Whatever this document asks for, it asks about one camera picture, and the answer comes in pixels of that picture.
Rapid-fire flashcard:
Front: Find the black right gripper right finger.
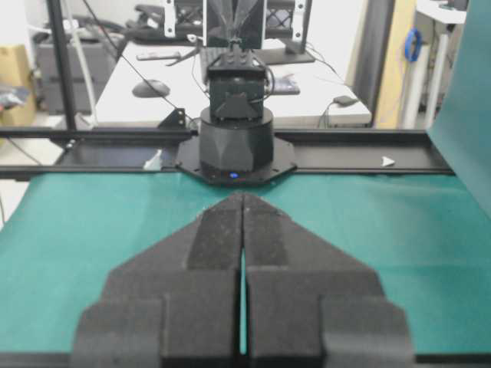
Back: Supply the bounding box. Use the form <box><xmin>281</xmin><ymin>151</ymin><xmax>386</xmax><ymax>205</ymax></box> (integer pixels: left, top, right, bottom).
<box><xmin>243</xmin><ymin>195</ymin><xmax>415</xmax><ymax>367</ymax></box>

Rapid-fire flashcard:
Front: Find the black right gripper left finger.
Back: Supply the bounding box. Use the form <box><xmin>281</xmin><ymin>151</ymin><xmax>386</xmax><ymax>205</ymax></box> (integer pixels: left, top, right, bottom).
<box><xmin>71</xmin><ymin>194</ymin><xmax>244</xmax><ymax>367</ymax></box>

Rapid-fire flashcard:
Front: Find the black power adapter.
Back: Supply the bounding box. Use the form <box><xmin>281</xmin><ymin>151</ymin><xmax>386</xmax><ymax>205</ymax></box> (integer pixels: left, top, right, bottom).
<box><xmin>333</xmin><ymin>95</ymin><xmax>358</xmax><ymax>107</ymax></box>

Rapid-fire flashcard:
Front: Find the black computer mouse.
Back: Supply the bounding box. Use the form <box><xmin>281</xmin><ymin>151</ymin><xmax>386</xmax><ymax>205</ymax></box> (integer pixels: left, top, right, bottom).
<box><xmin>132</xmin><ymin>79</ymin><xmax>171</xmax><ymax>98</ymax></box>

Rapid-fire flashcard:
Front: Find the white office desk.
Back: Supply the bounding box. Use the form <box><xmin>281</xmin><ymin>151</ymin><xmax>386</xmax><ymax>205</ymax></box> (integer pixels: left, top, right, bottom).
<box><xmin>96</xmin><ymin>42</ymin><xmax>371</xmax><ymax>132</ymax></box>

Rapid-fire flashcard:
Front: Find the cardboard box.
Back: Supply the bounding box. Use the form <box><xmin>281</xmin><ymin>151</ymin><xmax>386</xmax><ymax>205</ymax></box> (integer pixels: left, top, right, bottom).
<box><xmin>1</xmin><ymin>44</ymin><xmax>36</xmax><ymax>127</ymax></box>

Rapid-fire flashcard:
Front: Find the black computer monitor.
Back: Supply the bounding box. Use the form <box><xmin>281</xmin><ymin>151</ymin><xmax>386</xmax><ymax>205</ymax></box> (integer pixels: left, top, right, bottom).
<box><xmin>163</xmin><ymin>1</ymin><xmax>315</xmax><ymax>65</ymax></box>

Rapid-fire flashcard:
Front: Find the blue tape roll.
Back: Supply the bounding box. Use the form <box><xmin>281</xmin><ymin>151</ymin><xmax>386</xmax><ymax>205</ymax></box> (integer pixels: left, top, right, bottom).
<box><xmin>404</xmin><ymin>28</ymin><xmax>423</xmax><ymax>63</ymax></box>

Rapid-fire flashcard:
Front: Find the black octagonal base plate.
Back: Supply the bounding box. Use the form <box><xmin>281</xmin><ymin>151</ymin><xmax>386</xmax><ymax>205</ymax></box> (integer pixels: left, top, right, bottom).
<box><xmin>176</xmin><ymin>136</ymin><xmax>298</xmax><ymax>187</ymax></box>

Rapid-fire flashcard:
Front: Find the black aluminium frame rail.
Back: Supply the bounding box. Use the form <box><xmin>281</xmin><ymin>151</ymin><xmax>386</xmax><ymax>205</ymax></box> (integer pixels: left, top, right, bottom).
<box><xmin>1</xmin><ymin>127</ymin><xmax>453</xmax><ymax>186</ymax></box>

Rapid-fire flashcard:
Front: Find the black vertical frame post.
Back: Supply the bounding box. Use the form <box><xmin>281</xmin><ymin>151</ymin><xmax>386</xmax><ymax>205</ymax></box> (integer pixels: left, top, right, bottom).
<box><xmin>46</xmin><ymin>0</ymin><xmax>77</xmax><ymax>131</ymax></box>

